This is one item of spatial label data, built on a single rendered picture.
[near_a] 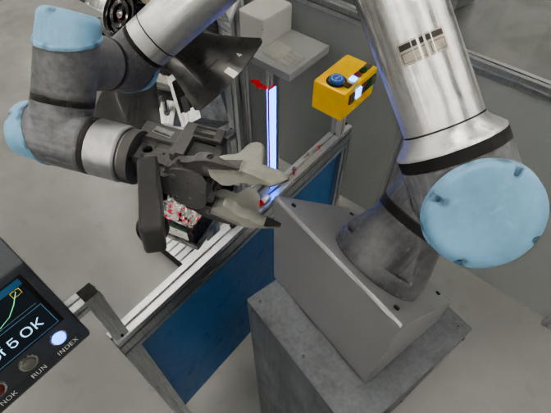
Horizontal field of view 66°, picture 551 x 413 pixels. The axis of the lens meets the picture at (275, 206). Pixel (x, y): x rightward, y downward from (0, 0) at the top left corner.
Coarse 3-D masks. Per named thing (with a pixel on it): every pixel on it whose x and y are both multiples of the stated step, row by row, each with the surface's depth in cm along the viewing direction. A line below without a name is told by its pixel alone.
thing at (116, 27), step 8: (112, 0) 104; (120, 0) 102; (128, 0) 102; (136, 0) 100; (104, 8) 105; (112, 8) 104; (120, 8) 103; (128, 8) 101; (136, 8) 100; (104, 16) 105; (112, 16) 104; (128, 16) 101; (104, 24) 105; (112, 24) 104; (120, 24) 103; (112, 32) 104
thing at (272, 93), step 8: (272, 88) 90; (272, 96) 92; (272, 104) 94; (272, 112) 95; (272, 120) 97; (272, 128) 99; (272, 136) 101; (272, 144) 103; (272, 152) 105; (272, 160) 107
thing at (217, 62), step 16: (192, 48) 99; (208, 48) 99; (224, 48) 98; (240, 48) 97; (256, 48) 96; (176, 64) 98; (192, 64) 97; (208, 64) 96; (224, 64) 95; (240, 64) 95; (176, 80) 96; (192, 80) 95; (208, 80) 94; (224, 80) 94; (192, 96) 94; (208, 96) 93
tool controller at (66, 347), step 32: (0, 256) 58; (0, 288) 56; (32, 288) 59; (0, 320) 57; (32, 320) 60; (64, 320) 65; (0, 352) 59; (32, 352) 62; (64, 352) 66; (32, 384) 64
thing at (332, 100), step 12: (348, 60) 117; (360, 60) 117; (324, 72) 113; (336, 72) 113; (348, 72) 113; (372, 72) 114; (324, 84) 110; (360, 84) 112; (372, 84) 119; (312, 96) 116; (324, 96) 112; (336, 96) 110; (348, 96) 110; (360, 96) 116; (324, 108) 115; (336, 108) 112; (348, 108) 114
